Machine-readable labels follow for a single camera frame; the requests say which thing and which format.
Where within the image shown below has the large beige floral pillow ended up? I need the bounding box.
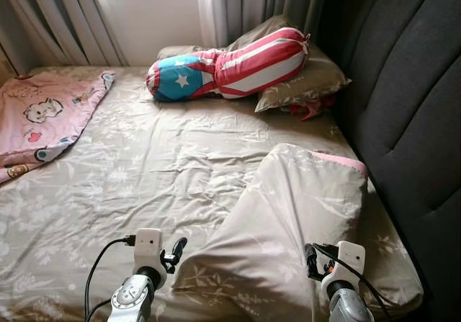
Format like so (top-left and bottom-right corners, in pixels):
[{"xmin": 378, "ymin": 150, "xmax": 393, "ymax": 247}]
[{"xmin": 223, "ymin": 16, "xmax": 352, "ymax": 114}]

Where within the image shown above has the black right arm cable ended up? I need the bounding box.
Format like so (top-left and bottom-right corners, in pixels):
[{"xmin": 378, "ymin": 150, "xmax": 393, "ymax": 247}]
[{"xmin": 315, "ymin": 244, "xmax": 393, "ymax": 320}]

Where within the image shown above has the dark grey padded headboard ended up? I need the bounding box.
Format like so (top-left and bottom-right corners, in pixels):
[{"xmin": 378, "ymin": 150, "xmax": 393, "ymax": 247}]
[{"xmin": 317, "ymin": 0, "xmax": 461, "ymax": 322}]

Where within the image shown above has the grey curtain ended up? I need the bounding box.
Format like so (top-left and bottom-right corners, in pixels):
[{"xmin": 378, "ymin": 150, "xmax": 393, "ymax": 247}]
[
  {"xmin": 198, "ymin": 0, "xmax": 332, "ymax": 49},
  {"xmin": 0, "ymin": 0, "xmax": 127, "ymax": 75}
]

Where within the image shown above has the pink cartoon print blanket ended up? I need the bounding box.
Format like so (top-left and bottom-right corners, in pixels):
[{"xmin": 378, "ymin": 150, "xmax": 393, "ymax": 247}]
[{"xmin": 0, "ymin": 70, "xmax": 116, "ymax": 186}]

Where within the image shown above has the red cloth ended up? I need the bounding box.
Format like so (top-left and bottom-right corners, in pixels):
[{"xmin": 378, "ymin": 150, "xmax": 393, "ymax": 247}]
[{"xmin": 281, "ymin": 97, "xmax": 336, "ymax": 121}]

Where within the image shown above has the beige floral bed sheet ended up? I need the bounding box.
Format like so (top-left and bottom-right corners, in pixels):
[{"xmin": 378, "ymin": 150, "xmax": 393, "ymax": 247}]
[{"xmin": 0, "ymin": 64, "xmax": 426, "ymax": 322}]

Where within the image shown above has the stars and stripes bolster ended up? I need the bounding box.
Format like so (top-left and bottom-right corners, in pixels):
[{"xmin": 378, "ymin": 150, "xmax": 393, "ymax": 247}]
[{"xmin": 146, "ymin": 27, "xmax": 310, "ymax": 103}]

